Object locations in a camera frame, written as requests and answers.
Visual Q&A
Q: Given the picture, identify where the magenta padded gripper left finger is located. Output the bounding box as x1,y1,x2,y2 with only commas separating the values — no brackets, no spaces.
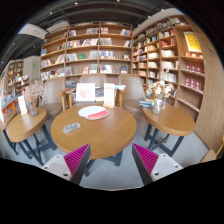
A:
42,144,90,185

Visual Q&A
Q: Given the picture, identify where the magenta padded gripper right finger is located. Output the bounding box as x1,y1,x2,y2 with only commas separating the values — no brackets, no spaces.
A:
132,143,182,185

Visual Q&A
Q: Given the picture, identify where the patterned grey computer mouse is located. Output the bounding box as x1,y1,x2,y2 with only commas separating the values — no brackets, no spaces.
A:
63,123,81,134

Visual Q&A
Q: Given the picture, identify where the white and red mouse pad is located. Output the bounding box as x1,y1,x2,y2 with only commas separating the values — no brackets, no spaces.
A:
78,106,109,120

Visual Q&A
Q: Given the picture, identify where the round wooden right table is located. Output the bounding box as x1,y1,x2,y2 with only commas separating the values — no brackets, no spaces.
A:
143,104,195,156

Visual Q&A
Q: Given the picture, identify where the round wooden table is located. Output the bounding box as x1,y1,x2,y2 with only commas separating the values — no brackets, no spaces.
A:
143,104,195,156
51,105,137,176
6,107,56,165

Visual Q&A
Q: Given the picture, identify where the round wooden centre table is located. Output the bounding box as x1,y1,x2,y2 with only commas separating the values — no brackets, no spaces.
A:
51,105,137,176

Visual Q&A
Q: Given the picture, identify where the wooden chair at right edge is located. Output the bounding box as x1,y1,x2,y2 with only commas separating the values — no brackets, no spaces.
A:
201,136,224,163

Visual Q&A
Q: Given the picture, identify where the round wooden left table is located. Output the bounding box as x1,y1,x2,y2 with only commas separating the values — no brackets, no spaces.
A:
6,107,56,165

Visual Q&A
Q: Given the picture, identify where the stack of books on table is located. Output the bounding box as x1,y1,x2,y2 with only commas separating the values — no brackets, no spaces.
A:
139,100,153,108

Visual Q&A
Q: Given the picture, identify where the beige armchair left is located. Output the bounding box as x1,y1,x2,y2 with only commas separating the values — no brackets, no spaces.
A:
41,77,66,119

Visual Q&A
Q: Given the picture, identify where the beige armchair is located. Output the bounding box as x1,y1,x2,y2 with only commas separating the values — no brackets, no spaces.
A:
118,73,148,116
41,77,66,119
80,74,107,87

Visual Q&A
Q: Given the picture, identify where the white framed picture board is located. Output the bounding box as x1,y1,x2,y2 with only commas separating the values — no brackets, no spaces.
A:
76,83,95,102

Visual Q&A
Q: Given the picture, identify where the glass vase with white flowers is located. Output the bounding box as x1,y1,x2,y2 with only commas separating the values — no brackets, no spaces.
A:
148,80,174,115

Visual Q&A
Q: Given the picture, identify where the white sign card on stand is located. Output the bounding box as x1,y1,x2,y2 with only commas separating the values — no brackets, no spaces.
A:
18,96,28,115

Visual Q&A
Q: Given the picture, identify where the beige armchair right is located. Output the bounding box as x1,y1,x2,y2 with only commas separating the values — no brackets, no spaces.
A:
118,73,148,116

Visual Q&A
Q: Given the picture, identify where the vase with pink dried flowers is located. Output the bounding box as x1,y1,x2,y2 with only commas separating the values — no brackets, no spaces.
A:
22,80,44,117

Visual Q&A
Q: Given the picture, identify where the white and red standing placard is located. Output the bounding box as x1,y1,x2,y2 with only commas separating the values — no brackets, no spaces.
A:
104,83,115,107

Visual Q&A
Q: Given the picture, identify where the beige armchair middle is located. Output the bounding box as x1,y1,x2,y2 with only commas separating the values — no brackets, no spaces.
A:
80,74,107,87

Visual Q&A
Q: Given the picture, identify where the wooden bookshelf far left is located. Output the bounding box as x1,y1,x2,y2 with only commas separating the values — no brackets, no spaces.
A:
7,60,29,96

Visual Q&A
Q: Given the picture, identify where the wooden bookshelf right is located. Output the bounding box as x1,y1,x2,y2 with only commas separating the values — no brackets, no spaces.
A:
131,14,214,134

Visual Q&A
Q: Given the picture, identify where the large wooden bookshelf centre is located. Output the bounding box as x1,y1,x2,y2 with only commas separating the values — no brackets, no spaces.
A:
40,21,132,80

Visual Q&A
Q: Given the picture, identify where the yellow poster on shelf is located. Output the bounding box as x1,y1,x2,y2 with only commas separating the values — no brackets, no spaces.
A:
184,32,201,52

